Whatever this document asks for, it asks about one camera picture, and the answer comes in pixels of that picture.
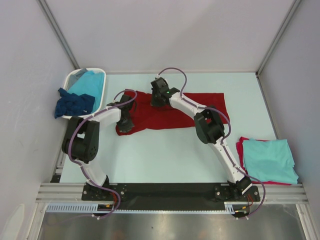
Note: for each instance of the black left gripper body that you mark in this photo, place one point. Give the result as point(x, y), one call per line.
point(125, 125)

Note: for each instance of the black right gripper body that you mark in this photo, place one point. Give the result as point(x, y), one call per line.
point(155, 100)

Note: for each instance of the red t shirt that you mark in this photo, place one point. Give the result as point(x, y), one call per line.
point(144, 116)

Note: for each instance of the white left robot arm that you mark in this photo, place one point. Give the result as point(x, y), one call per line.
point(82, 137)

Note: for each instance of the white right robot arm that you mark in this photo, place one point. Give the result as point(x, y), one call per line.
point(209, 129)

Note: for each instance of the turquoise t shirt in basket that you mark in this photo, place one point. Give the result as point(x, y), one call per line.
point(87, 83)

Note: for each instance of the navy blue t shirt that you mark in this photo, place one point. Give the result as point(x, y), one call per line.
point(71, 104)

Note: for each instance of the grey t shirt in basket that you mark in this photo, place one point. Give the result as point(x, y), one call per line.
point(74, 77)

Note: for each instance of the white laundry basket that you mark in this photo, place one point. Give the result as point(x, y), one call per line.
point(86, 92)

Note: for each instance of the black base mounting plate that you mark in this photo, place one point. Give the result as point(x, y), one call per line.
point(171, 193)

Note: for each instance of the pink folded t shirt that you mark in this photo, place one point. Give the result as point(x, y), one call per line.
point(240, 152)

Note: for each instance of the light blue folded t shirt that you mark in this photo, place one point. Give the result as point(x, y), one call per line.
point(270, 160)

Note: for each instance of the aluminium frame rail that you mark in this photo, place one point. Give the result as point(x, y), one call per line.
point(72, 193)

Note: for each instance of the white slotted cable duct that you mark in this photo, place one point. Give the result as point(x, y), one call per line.
point(138, 207)

